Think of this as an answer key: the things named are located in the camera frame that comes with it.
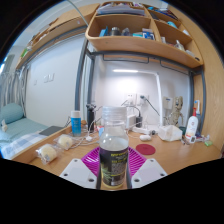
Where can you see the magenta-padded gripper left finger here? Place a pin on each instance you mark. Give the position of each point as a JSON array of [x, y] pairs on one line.
[[75, 171]]

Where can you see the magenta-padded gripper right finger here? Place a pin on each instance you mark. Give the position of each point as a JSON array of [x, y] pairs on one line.
[[150, 171]]

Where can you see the clear bottle with dark label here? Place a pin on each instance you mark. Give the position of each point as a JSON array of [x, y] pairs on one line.
[[114, 163]]

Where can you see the flat round red coaster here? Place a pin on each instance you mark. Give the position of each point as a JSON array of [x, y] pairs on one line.
[[145, 149]]

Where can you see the wrapped pale round bun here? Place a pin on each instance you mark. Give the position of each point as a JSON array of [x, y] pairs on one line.
[[65, 141], [46, 153]]

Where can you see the white power strip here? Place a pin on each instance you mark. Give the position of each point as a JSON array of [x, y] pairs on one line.
[[146, 130]]

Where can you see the blue and white tube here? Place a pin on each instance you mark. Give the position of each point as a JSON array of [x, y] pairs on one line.
[[76, 125]]

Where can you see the dark flat tablet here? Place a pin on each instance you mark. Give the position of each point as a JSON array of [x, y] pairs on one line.
[[50, 130]]

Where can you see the black charger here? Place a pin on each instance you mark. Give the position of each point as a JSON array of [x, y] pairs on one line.
[[138, 120]]

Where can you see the black cylindrical shaver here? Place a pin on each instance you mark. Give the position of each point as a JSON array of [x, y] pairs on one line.
[[90, 116]]

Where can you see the white pump bottle red cap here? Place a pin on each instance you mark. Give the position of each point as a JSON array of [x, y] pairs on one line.
[[191, 128]]

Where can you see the small green packet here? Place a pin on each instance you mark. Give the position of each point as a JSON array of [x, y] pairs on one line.
[[208, 143]]

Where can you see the wooden tree figurine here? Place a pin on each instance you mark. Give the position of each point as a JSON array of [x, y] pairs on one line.
[[176, 111]]

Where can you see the bed with teal sheet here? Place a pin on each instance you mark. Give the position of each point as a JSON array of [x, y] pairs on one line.
[[20, 130]]

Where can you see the blue spray bottle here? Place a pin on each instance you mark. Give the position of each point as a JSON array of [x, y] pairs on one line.
[[197, 105]]

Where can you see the teal pillow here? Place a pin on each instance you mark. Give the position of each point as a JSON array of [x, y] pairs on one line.
[[11, 113]]

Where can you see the grey curtain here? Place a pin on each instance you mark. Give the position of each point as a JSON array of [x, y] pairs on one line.
[[15, 90]]

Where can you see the wooden shelf unit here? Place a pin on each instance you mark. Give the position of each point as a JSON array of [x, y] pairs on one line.
[[140, 43]]

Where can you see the white wall box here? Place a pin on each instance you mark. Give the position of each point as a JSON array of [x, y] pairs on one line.
[[167, 102]]

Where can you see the white wall outlets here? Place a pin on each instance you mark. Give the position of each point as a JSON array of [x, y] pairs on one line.
[[136, 98]]

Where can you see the grey metal bed frame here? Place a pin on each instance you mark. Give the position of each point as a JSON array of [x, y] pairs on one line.
[[79, 80]]

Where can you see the white wall switch plate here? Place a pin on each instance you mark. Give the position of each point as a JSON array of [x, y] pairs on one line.
[[48, 78]]

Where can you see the long wooden wall shelf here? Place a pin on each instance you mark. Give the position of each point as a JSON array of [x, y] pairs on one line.
[[56, 30]]

